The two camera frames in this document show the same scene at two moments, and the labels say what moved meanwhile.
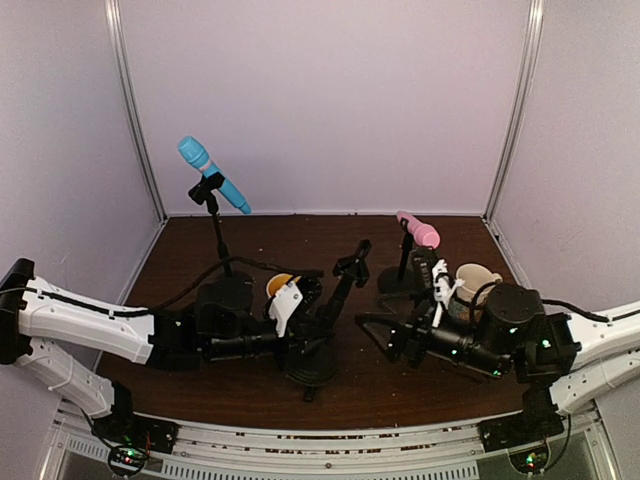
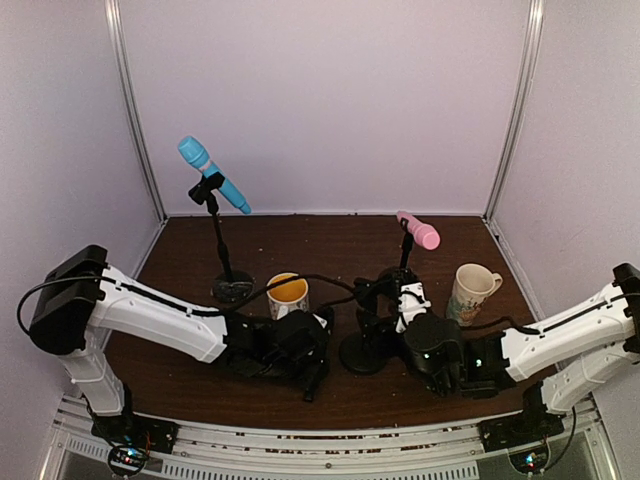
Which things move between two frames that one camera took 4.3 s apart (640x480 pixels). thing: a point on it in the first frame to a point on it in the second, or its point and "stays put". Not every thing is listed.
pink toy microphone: (422, 233) stays put
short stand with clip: (404, 279) stays put
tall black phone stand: (323, 361) to (365, 352)
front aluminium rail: (582, 451) stays put
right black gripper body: (413, 340) to (382, 298)
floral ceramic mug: (473, 283) stays put
